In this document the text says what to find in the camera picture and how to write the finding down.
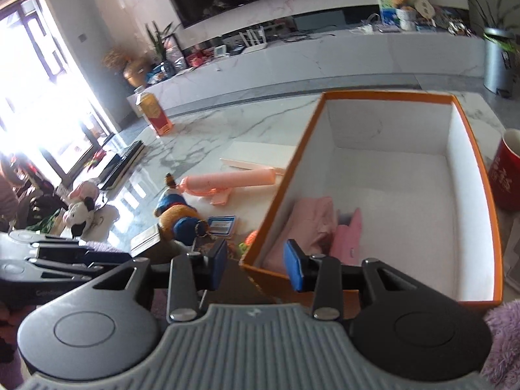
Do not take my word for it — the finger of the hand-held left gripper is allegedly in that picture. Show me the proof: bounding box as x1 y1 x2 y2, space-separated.
8 230 131 266
0 259 104 282

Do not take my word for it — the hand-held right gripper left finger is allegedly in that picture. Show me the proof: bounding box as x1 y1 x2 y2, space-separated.
93 239 228 321

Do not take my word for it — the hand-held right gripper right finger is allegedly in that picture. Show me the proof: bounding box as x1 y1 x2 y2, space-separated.
283 239 421 321

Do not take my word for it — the brown plush toy blue outfit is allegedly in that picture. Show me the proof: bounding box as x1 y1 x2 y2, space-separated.
153 173 206 246

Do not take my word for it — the orange cardboard box white inside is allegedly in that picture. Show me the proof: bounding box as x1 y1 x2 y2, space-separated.
240 90 504 309

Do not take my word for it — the orange and green small toy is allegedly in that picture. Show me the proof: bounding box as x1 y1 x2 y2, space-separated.
239 229 259 256

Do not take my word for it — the blue card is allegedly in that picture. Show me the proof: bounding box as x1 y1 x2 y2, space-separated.
207 214 237 237

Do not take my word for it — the panda plush toy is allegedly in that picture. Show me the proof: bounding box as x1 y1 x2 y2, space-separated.
67 197 98 240

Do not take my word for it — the pink cloth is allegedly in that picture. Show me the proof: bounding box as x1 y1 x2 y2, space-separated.
264 197 339 271

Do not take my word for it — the pink pouch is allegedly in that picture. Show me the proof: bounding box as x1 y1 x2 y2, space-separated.
331 208 363 264

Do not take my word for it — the pink plush toy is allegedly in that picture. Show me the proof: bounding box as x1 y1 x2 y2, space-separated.
67 181 99 203

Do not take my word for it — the small white box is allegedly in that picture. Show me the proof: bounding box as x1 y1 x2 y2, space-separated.
130 224 163 253

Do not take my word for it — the pink cylindrical bottle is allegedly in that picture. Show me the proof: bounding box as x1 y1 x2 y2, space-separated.
179 167 278 206

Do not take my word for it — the white flat box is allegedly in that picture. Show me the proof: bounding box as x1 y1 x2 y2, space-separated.
219 141 299 176

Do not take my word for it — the orange juice bottle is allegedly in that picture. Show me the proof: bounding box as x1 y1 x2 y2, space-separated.
135 89 173 137

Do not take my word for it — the golden vase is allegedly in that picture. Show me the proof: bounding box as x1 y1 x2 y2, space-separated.
123 59 153 88

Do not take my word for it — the marble television cabinet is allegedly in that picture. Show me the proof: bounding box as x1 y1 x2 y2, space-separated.
128 26 492 119

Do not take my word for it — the white router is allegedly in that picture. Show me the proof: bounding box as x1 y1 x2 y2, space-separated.
240 25 269 53

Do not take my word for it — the green plant in dark vase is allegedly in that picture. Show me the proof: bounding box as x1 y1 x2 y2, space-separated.
144 20 180 78

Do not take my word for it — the purple fuzzy blanket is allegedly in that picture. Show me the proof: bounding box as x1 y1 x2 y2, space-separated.
481 298 520 390

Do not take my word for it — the red mug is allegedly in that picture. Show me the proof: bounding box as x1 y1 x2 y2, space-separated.
487 128 520 212

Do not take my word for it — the colourful picture board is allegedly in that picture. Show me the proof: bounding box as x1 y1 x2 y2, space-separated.
376 0 429 30

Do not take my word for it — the silver cylindrical planter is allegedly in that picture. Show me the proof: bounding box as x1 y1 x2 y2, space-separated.
483 28 516 95

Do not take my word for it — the long-leaf green plant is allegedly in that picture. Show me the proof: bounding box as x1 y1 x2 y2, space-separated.
459 0 520 53

